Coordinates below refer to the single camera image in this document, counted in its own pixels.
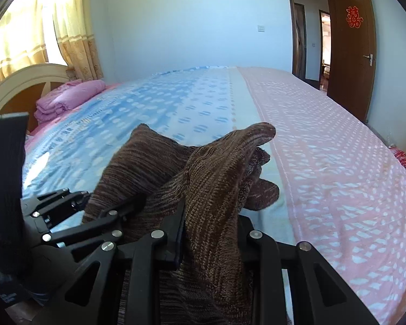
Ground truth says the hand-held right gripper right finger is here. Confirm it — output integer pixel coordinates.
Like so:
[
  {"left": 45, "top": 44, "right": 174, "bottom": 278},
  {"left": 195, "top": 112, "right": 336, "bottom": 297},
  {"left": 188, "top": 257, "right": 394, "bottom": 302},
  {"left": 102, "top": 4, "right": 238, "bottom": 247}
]
[{"left": 238, "top": 215, "right": 380, "bottom": 325}]

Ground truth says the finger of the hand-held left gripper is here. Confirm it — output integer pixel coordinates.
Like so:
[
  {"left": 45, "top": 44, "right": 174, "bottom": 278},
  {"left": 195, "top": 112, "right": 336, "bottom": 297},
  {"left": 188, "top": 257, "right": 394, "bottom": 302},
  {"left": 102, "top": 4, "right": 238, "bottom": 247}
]
[
  {"left": 21, "top": 189, "right": 92, "bottom": 232},
  {"left": 41, "top": 194, "right": 147, "bottom": 263}
]

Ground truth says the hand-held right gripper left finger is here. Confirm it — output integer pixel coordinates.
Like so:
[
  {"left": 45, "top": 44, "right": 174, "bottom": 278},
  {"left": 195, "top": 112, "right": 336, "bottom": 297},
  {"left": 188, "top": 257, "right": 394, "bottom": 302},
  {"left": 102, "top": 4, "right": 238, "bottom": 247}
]
[{"left": 30, "top": 206, "right": 186, "bottom": 325}]

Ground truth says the brown knitted sweater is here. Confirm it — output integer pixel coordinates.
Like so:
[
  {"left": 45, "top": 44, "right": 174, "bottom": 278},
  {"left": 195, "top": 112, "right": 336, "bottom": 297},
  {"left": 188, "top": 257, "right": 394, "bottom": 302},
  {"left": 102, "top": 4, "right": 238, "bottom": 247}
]
[{"left": 82, "top": 122, "right": 288, "bottom": 325}]

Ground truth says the cream and wood headboard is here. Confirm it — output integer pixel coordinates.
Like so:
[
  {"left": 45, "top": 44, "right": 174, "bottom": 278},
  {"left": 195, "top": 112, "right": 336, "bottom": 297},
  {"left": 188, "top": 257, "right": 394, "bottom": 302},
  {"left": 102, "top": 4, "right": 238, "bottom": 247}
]
[{"left": 0, "top": 63, "right": 76, "bottom": 120}]

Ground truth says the folded pink blanket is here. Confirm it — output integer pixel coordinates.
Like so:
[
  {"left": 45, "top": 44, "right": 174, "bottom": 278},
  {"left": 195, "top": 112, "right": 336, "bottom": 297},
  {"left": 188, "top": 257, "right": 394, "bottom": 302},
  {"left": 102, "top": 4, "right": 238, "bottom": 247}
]
[{"left": 34, "top": 79, "right": 107, "bottom": 124}]

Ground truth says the blue and pink bed sheet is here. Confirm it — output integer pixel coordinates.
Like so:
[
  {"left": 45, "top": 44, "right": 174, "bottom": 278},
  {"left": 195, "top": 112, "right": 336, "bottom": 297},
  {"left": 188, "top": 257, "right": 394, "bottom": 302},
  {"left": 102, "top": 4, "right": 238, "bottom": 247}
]
[{"left": 20, "top": 65, "right": 406, "bottom": 325}]

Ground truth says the yellow patterned curtain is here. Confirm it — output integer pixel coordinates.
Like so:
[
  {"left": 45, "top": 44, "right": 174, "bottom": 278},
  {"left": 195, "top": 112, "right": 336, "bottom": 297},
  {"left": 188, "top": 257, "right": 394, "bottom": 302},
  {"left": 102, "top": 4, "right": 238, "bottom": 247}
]
[{"left": 0, "top": 0, "right": 105, "bottom": 90}]

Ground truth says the brown wooden door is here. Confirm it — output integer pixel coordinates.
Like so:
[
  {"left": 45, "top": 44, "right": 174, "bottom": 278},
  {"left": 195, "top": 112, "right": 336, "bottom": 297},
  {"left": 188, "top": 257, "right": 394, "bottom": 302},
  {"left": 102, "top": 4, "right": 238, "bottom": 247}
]
[{"left": 326, "top": 0, "right": 379, "bottom": 123}]

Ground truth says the dark narrow wooden door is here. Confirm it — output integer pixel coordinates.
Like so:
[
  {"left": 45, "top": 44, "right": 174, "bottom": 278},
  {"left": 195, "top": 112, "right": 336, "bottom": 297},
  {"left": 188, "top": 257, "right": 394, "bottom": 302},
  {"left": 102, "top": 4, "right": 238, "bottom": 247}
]
[{"left": 293, "top": 3, "right": 307, "bottom": 79}]

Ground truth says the red paper door decoration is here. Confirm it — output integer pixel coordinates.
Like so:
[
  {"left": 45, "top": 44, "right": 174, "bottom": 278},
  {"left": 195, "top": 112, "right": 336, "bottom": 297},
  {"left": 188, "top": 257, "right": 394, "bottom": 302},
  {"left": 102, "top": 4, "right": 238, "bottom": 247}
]
[{"left": 346, "top": 5, "right": 364, "bottom": 29}]

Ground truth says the dark wooden door frame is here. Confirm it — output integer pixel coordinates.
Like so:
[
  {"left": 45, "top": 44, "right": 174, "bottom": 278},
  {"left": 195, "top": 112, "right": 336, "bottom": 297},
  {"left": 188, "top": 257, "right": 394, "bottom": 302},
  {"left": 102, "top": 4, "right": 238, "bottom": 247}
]
[{"left": 289, "top": 0, "right": 336, "bottom": 91}]

